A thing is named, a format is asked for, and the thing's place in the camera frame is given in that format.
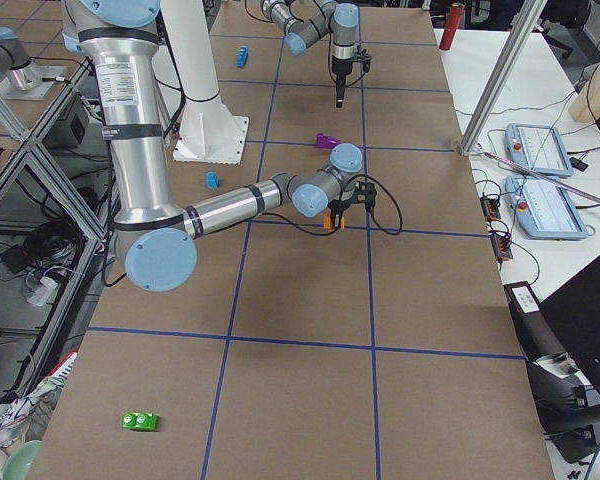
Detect white remote control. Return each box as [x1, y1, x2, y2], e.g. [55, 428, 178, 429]
[512, 286, 540, 314]

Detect orange trapezoid block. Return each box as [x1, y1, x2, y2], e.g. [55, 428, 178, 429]
[323, 211, 346, 231]

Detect red cylinder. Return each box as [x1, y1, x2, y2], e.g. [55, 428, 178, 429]
[439, 2, 465, 51]

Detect black laptop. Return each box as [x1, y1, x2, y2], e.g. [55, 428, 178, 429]
[540, 254, 600, 390]

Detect green bowl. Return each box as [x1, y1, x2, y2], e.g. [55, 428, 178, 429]
[2, 440, 42, 480]

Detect upper teach pendant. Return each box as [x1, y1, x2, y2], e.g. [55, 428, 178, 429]
[505, 123, 573, 178]

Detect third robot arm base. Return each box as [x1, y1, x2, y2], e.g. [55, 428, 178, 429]
[0, 27, 66, 101]

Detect aluminium post at table edge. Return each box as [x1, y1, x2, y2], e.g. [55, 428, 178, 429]
[458, 0, 547, 156]

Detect green double block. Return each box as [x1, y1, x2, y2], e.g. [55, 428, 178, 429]
[122, 411, 159, 432]

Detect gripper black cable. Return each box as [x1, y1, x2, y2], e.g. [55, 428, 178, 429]
[264, 174, 404, 237]
[244, 0, 374, 91]

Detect crumpled patterned cloth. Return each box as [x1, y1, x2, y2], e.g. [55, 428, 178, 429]
[0, 377, 66, 479]

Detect teach pendant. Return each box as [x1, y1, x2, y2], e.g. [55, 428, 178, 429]
[505, 175, 589, 241]
[505, 123, 573, 178]

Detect blue block far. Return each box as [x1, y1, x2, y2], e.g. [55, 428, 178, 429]
[236, 45, 249, 68]

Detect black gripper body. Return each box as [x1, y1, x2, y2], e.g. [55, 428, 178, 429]
[328, 181, 377, 216]
[330, 45, 371, 85]

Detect blue block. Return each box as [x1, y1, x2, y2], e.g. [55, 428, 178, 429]
[236, 45, 249, 68]
[205, 171, 220, 190]

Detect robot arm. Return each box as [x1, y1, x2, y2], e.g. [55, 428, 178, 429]
[260, 0, 372, 108]
[63, 1, 363, 292]

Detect lower teach pendant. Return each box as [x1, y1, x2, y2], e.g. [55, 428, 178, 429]
[505, 175, 589, 241]

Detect purple trapezoid block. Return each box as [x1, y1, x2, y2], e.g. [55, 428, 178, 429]
[315, 133, 342, 150]

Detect white camera stand column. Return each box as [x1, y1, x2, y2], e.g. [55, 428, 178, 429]
[160, 0, 249, 165]

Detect blue block near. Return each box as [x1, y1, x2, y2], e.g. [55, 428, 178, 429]
[205, 171, 220, 190]

